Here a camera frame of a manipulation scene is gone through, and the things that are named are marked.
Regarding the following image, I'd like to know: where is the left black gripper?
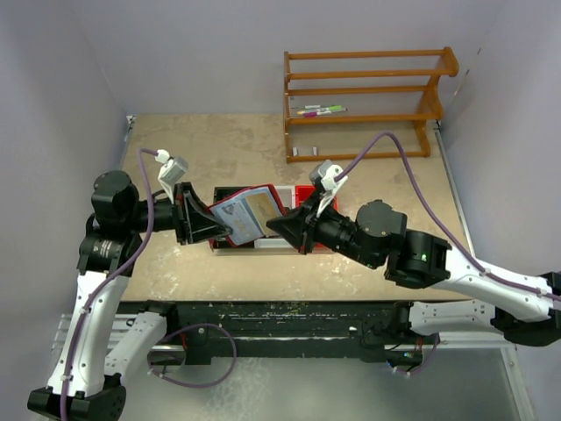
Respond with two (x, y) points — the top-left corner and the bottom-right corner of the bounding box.
(124, 181), (231, 245)

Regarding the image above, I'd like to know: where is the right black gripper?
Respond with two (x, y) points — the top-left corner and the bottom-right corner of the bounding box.
(267, 188), (380, 268)

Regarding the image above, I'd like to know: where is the red plastic bin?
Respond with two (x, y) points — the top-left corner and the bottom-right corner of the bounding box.
(295, 185), (329, 253)

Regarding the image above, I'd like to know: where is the silver credit card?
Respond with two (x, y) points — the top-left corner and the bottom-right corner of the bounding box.
(209, 195), (263, 246)

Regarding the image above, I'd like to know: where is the red leather card holder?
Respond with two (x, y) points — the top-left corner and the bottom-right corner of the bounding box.
(209, 184), (286, 247)

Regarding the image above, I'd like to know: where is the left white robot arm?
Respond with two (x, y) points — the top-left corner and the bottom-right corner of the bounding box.
(27, 170), (232, 420)

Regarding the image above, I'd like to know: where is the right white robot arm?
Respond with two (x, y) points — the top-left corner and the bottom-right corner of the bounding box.
(266, 199), (560, 346)

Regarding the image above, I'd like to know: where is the white plastic bin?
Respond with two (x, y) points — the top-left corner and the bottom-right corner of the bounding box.
(254, 185), (295, 249)

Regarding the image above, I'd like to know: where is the black plastic bin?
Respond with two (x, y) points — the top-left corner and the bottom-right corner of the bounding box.
(209, 186), (254, 251)

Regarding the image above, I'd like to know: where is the purple marker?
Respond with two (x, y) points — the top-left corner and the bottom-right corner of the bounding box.
(302, 107), (347, 118)

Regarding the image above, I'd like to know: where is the green marker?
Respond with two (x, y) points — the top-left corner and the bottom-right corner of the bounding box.
(303, 104), (342, 111)

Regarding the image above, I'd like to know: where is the wooden rack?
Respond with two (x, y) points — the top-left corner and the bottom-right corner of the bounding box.
(283, 46), (459, 163)

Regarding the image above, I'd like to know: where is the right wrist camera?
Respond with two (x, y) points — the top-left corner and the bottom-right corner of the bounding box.
(309, 160), (348, 218)

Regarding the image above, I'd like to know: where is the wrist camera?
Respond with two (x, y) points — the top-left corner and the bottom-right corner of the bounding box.
(155, 149), (188, 201)
(309, 160), (348, 218)

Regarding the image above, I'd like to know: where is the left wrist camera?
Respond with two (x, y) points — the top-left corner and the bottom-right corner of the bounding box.
(155, 149), (188, 201)

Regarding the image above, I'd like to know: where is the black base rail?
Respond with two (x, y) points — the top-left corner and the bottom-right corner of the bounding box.
(117, 301), (429, 369)

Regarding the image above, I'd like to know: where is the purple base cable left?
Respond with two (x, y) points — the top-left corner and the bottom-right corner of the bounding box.
(147, 320), (238, 389)

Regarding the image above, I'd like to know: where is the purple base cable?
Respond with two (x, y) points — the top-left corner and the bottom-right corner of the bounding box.
(391, 335), (442, 378)
(147, 320), (238, 389)

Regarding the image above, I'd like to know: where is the aluminium frame rail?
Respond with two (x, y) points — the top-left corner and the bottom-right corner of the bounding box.
(52, 314), (515, 355)

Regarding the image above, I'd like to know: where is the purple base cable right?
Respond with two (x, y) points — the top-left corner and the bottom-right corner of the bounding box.
(391, 335), (442, 378)

